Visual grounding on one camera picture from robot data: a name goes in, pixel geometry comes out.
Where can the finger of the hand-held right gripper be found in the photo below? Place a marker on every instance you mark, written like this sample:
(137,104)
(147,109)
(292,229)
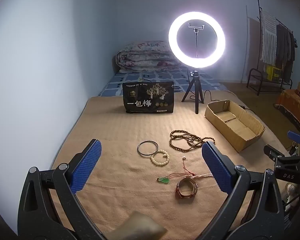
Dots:
(296,136)
(273,153)

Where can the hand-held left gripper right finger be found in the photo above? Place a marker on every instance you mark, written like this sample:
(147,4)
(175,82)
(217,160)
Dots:
(216,166)

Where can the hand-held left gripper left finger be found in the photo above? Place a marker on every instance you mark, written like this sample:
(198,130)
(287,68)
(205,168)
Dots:
(87,163)

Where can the cardboard box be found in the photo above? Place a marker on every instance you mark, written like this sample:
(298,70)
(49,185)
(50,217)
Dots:
(242,127)

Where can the metal bangle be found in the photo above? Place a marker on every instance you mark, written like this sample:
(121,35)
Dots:
(138,150)

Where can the white figurine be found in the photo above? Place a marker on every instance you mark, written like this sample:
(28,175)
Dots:
(290,192)

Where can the orange cloth covered furniture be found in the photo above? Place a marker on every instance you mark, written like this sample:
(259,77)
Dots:
(293,105)

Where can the yellow box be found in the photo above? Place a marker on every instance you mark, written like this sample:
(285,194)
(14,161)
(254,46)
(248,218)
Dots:
(273,72)

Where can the black clothes rack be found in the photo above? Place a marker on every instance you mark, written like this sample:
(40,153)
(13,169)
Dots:
(252,77)

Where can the black snack bag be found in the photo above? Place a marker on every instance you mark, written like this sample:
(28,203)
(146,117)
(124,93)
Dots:
(147,97)

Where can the dark hanging clothes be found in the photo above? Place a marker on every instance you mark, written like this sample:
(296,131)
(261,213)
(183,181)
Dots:
(286,47)

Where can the blue patterned bedsheet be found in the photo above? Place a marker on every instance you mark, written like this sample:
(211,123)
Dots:
(130,77)

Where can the striped towel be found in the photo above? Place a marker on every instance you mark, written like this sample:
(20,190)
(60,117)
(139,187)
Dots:
(267,37)

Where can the folded floral quilt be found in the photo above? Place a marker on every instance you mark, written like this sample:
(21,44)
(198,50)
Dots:
(145,55)

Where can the black phone holder pole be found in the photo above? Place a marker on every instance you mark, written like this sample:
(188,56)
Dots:
(196,42)

